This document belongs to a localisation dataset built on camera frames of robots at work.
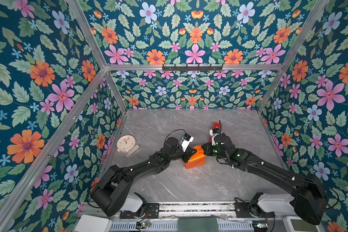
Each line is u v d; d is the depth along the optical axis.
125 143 0.97
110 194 0.42
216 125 1.02
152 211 0.73
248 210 0.73
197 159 0.80
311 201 0.39
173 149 0.67
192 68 0.93
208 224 0.71
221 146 0.61
